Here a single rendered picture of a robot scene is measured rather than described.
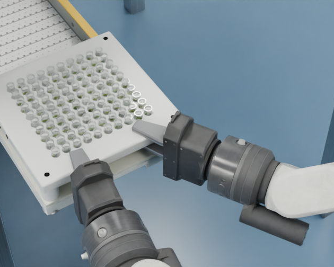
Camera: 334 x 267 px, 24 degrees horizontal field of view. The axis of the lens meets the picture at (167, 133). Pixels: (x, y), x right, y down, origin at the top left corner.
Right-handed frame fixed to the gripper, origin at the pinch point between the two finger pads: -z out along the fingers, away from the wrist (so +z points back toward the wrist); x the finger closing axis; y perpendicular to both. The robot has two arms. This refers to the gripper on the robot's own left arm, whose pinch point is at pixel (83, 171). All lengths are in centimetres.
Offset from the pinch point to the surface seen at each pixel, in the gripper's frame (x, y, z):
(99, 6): 102, 53, -149
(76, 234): 78, 7, -40
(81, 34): 9.4, 12.8, -38.0
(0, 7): 12, 1, -55
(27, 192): 53, -3, -39
